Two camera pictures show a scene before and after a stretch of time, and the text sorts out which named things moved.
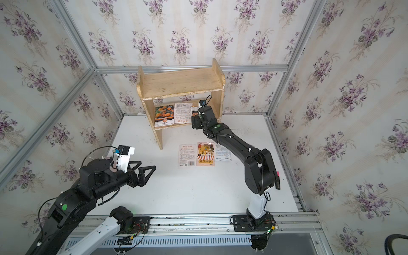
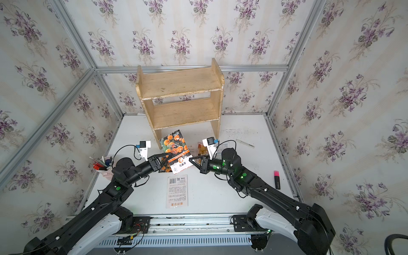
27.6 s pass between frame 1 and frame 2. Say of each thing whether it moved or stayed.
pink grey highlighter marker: stayed
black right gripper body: moved
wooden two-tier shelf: stayed
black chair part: stayed
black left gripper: moved
